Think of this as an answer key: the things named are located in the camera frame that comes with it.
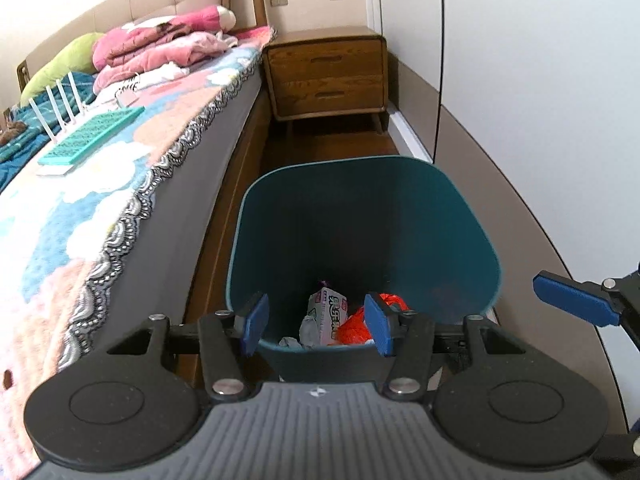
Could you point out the teal blanket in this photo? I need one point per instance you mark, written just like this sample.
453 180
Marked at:
15 160

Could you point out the wooden bed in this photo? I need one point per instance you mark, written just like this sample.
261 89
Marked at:
220 150

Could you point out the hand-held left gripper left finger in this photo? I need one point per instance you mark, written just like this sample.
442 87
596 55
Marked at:
256 322

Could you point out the wooden nightstand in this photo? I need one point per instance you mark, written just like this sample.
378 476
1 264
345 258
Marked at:
325 85

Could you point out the white wardrobe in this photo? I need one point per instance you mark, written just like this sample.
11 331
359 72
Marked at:
500 85

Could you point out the pink clothes pile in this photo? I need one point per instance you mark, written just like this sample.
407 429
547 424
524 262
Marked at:
145 45

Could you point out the dark teal trash bin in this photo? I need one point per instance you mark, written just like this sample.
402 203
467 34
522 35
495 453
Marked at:
400 210

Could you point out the teal grid tray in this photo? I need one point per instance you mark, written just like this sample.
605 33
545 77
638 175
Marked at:
90 135

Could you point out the white printed carton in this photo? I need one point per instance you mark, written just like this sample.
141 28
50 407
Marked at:
330 310

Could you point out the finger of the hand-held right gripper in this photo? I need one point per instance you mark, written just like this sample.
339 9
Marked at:
575 297

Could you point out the green pillow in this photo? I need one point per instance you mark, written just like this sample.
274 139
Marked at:
60 62

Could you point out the red plastic wrapper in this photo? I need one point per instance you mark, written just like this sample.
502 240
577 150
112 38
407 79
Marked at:
355 331

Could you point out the white garment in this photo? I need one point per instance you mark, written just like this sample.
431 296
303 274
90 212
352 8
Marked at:
167 70

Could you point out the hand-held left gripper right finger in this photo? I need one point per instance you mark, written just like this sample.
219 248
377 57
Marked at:
377 322

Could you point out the white router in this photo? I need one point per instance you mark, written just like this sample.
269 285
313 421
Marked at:
52 171

